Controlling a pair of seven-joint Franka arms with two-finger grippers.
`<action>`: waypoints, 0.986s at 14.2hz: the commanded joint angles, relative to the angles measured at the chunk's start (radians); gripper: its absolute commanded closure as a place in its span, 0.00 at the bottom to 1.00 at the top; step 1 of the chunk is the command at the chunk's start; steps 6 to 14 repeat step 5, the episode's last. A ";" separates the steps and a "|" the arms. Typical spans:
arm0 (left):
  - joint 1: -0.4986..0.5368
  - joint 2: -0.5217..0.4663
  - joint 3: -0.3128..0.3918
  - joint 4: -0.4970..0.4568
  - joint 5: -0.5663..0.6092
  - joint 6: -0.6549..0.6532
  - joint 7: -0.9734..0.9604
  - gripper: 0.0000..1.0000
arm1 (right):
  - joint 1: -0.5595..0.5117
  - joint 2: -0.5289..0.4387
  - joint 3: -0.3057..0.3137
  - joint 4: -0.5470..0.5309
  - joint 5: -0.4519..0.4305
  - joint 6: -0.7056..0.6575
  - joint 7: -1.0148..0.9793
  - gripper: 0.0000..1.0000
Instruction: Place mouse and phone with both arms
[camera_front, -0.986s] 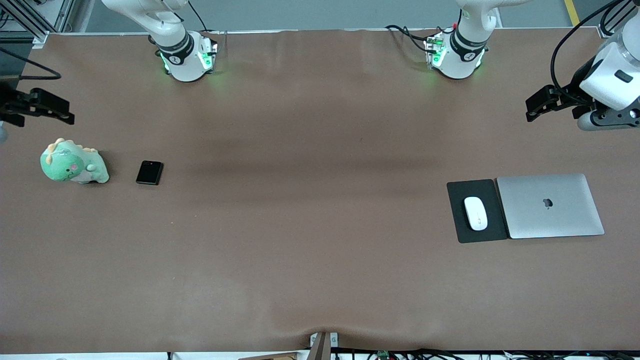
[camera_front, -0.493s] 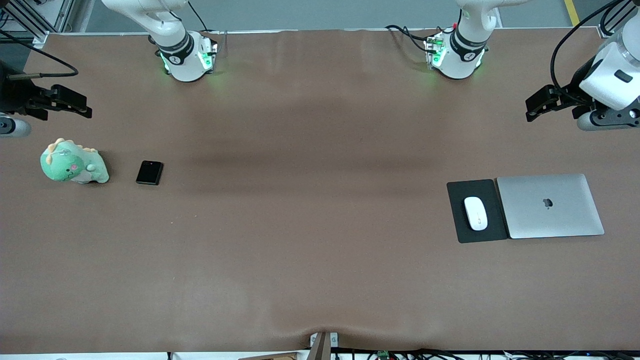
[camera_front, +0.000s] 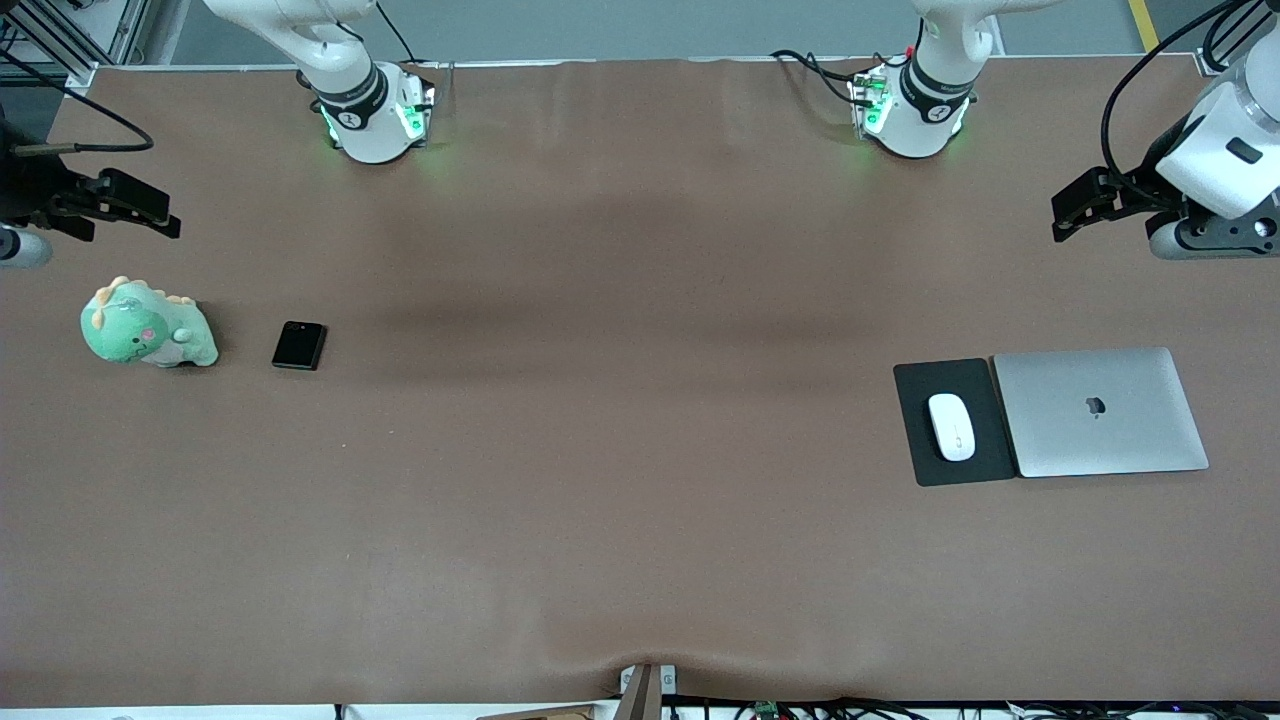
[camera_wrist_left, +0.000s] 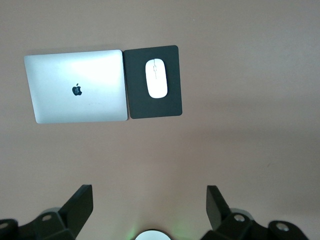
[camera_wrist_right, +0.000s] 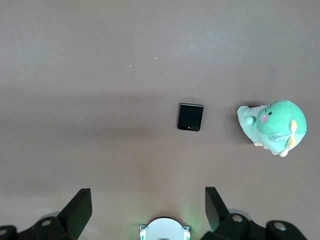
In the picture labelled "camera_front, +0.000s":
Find green dinosaur plush toy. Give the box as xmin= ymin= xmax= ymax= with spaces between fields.
xmin=80 ymin=275 xmax=220 ymax=369

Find aluminium frame strut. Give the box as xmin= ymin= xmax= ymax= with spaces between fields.
xmin=0 ymin=0 xmax=153 ymax=97
xmin=1193 ymin=0 xmax=1280 ymax=77

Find black looped cable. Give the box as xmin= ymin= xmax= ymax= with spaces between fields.
xmin=1203 ymin=0 xmax=1280 ymax=73

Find black flip phone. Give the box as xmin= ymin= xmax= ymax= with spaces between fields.
xmin=271 ymin=320 xmax=328 ymax=372

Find silver laptop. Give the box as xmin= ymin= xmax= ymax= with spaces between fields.
xmin=992 ymin=346 xmax=1211 ymax=479

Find brown wooden post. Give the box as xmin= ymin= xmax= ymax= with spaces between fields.
xmin=620 ymin=663 xmax=663 ymax=720

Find brown table cover cloth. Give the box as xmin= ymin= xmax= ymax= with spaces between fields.
xmin=0 ymin=55 xmax=1280 ymax=707

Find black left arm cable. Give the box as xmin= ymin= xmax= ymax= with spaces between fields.
xmin=1099 ymin=0 xmax=1243 ymax=177

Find black mouse pad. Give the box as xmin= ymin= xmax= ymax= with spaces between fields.
xmin=892 ymin=358 xmax=1019 ymax=488

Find white computer mouse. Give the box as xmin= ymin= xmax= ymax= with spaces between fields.
xmin=927 ymin=393 xmax=977 ymax=463

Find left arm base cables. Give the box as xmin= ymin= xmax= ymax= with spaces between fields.
xmin=770 ymin=47 xmax=873 ymax=107

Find thin right arm base cable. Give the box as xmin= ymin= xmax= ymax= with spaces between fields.
xmin=374 ymin=0 xmax=443 ymax=96

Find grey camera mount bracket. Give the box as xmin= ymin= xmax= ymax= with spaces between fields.
xmin=617 ymin=663 xmax=680 ymax=699

